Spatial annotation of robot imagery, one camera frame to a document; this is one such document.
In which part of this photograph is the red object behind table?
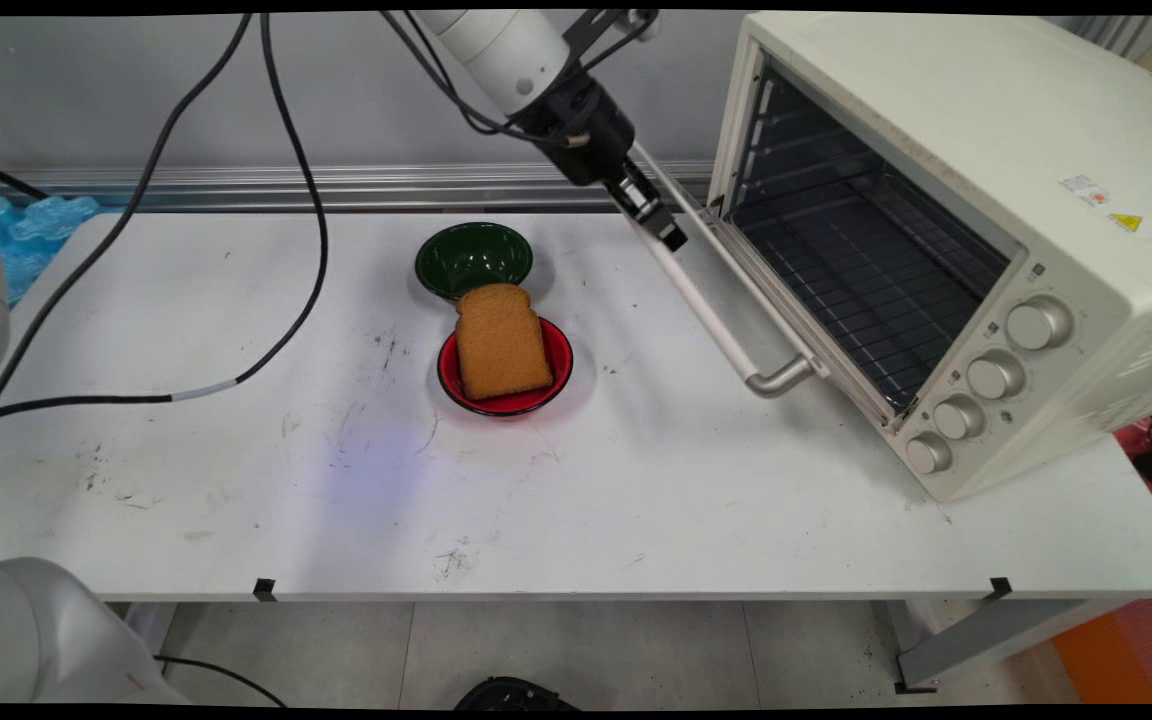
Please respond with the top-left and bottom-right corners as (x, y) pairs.
(1114, 420), (1152, 546)

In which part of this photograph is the cream toaster oven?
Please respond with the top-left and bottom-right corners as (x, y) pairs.
(706, 12), (1152, 503)

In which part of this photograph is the aluminium rail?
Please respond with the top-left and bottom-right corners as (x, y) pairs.
(0, 162), (717, 213)

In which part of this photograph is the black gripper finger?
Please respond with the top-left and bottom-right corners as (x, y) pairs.
(636, 170), (689, 253)
(604, 165), (672, 239)

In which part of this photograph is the brown bread slice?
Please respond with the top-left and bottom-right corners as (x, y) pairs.
(454, 283), (555, 402)

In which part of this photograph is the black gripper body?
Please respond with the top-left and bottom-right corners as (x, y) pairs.
(514, 78), (639, 188)

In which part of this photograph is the red bowl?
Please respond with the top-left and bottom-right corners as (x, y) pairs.
(437, 316), (575, 418)

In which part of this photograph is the green bowl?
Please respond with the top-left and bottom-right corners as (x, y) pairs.
(414, 222), (535, 301)

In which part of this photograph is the silver oven knob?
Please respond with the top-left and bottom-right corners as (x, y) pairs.
(967, 348), (1027, 401)
(933, 393), (987, 441)
(905, 431), (954, 475)
(1006, 295), (1075, 351)

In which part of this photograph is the grey table leg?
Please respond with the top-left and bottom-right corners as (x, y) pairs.
(886, 598), (1127, 693)

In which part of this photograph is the thin black floor cable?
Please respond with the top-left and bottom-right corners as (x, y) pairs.
(154, 655), (287, 706)

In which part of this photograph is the black cable with white tape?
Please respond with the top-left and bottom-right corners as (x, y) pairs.
(0, 12), (329, 426)

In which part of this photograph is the orange box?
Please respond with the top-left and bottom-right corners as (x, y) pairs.
(1051, 610), (1152, 704)

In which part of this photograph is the metal oven rack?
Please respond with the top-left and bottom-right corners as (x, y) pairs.
(736, 165), (1012, 411)

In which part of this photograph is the oven glass door with handle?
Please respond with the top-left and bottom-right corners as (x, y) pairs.
(626, 140), (902, 431)

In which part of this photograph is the blue plastic bag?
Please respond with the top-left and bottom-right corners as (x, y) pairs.
(0, 195), (102, 306)

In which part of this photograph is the plain black cable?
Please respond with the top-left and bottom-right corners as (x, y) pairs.
(0, 12), (255, 441)

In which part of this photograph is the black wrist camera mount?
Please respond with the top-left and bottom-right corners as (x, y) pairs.
(561, 10), (659, 73)

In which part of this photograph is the black object on floor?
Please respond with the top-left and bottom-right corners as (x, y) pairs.
(453, 677), (582, 711)

